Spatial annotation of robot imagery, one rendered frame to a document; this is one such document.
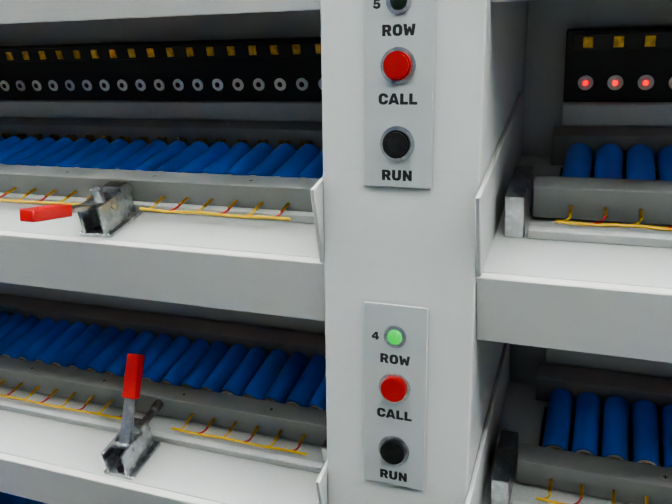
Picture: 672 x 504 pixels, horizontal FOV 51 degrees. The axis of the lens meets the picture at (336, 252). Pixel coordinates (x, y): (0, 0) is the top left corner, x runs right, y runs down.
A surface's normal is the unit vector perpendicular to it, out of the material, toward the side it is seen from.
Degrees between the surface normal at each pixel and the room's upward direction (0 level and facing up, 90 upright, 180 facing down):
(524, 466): 106
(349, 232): 90
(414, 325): 90
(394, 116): 90
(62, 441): 16
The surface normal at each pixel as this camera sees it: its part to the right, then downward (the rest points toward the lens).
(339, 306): -0.36, 0.23
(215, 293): -0.34, 0.48
